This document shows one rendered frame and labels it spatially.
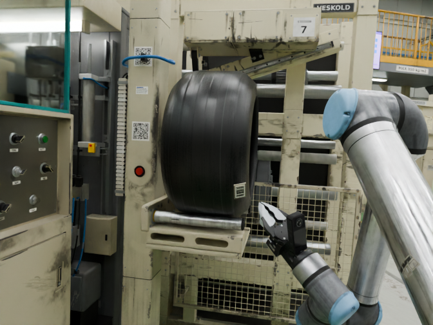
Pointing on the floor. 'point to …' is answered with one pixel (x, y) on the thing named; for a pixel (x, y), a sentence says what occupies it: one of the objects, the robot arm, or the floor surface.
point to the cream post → (144, 160)
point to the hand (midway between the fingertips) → (262, 204)
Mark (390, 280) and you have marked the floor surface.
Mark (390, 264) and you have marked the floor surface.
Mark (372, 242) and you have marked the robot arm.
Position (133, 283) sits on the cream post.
